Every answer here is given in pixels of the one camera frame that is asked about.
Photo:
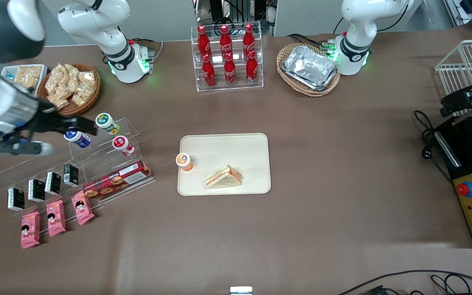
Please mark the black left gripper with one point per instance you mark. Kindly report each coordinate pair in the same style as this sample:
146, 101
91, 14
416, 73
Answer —
462, 99

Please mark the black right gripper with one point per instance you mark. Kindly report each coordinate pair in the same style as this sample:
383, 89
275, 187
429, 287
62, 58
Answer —
43, 122

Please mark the plastic triangle sandwich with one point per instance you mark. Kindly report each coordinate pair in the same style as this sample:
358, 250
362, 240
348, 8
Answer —
223, 178

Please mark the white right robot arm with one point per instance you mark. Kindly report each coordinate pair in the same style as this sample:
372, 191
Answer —
96, 20

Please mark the aluminium foil tray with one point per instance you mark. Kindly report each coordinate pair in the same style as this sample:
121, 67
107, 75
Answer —
309, 65
322, 87

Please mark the beige plastic serving tray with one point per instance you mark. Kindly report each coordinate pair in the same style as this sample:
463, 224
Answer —
228, 151

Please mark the dark brown wicker basket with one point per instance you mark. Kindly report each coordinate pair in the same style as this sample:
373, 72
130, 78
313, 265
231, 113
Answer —
76, 110

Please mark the blue lid yogurt cup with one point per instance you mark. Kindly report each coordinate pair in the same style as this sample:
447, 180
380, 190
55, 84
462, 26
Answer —
81, 140

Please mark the clear bag of tan snacks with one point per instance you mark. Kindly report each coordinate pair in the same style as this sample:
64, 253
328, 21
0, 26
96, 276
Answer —
60, 101
82, 95
87, 81
69, 78
55, 80

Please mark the green lid yogurt cup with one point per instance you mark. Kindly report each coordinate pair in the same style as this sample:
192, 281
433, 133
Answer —
107, 123

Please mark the small black drink carton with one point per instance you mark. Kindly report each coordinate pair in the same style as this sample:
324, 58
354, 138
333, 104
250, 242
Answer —
16, 199
53, 183
71, 175
37, 190

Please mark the red lid yogurt cup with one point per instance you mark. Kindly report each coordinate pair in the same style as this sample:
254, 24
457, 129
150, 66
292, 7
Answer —
122, 145

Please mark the white rectangular dish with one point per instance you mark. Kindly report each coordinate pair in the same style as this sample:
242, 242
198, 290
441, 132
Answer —
43, 78

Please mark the tan cracker pack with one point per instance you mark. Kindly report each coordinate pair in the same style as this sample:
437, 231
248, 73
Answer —
28, 77

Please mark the red cookie box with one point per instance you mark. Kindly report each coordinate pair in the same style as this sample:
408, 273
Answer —
117, 180

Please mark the light blue snack pack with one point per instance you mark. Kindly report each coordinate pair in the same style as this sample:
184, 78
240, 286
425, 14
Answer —
11, 77

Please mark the clear acrylic tiered shelf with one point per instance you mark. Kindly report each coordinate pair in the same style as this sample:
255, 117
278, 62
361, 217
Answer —
10, 176

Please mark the pink snack packet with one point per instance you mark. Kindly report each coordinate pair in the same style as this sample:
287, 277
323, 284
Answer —
82, 208
56, 218
30, 230

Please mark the red emergency stop button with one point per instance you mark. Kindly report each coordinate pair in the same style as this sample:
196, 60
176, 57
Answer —
463, 189

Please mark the orange yogurt cup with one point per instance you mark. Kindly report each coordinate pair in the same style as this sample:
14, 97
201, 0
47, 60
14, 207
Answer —
184, 161

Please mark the brown table cover sheet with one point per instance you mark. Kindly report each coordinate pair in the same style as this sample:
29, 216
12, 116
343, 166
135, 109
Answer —
342, 164

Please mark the red cola bottle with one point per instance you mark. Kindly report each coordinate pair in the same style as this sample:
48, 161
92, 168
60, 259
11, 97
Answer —
230, 73
209, 73
248, 39
252, 70
225, 41
203, 41

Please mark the light tan wicker basket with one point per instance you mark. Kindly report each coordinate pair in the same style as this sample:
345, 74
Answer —
287, 51

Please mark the black equipment stand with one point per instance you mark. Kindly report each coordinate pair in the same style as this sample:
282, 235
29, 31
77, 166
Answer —
223, 10

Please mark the clear acrylic bottle rack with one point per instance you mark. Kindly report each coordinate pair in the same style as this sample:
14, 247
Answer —
260, 61

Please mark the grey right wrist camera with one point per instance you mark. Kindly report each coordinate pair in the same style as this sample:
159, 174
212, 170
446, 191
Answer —
23, 148

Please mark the silver metal bracket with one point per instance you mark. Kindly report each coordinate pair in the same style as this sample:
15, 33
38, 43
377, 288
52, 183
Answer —
241, 291

